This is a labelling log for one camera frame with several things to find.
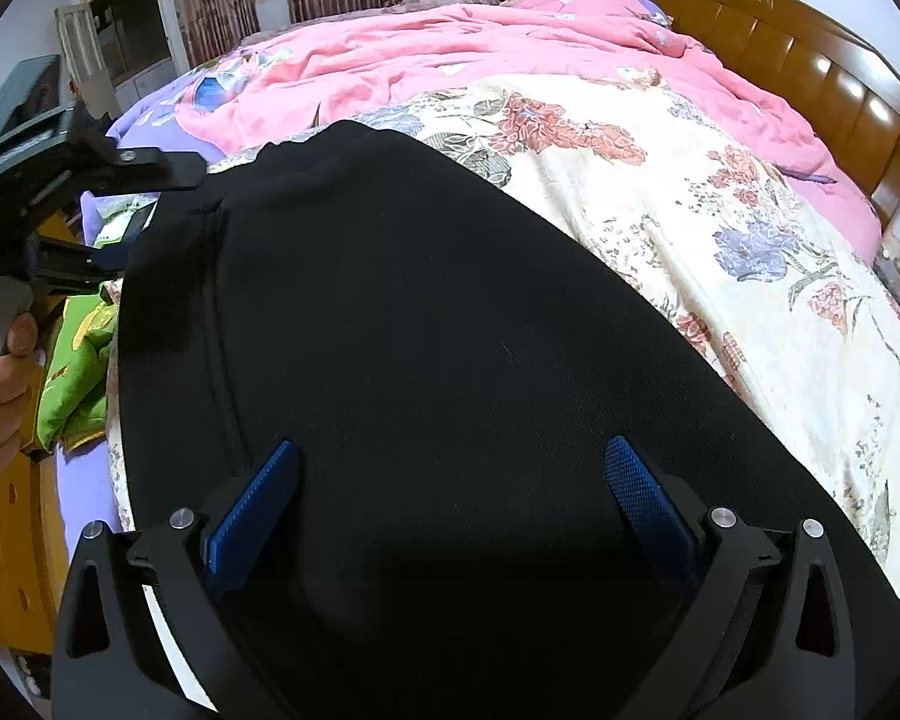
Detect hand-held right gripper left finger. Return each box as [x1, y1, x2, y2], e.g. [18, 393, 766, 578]
[49, 439, 302, 720]

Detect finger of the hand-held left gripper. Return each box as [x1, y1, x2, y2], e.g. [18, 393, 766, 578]
[82, 118, 206, 190]
[34, 232, 134, 295]

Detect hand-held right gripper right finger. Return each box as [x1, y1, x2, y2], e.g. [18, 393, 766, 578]
[602, 435, 857, 720]

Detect black pants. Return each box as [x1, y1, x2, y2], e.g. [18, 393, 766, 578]
[105, 118, 900, 720]

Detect person's left hand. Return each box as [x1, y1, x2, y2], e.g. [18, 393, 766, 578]
[0, 311, 43, 482]

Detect green printed cloth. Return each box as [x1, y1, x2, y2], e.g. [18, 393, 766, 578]
[37, 217, 155, 449]

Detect white framed window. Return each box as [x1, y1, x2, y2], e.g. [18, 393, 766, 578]
[56, 0, 178, 121]

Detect purple sheet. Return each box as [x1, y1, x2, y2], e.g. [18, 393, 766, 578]
[51, 431, 122, 565]

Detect floral bed sheet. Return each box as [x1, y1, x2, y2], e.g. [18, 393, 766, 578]
[225, 67, 900, 632]

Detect pink quilt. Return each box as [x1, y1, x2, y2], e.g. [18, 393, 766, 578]
[112, 0, 884, 257]

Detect wooden headboard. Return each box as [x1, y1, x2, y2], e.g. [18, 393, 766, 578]
[591, 0, 900, 230]

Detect wooden bed frame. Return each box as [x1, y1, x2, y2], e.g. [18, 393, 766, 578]
[0, 450, 73, 650]

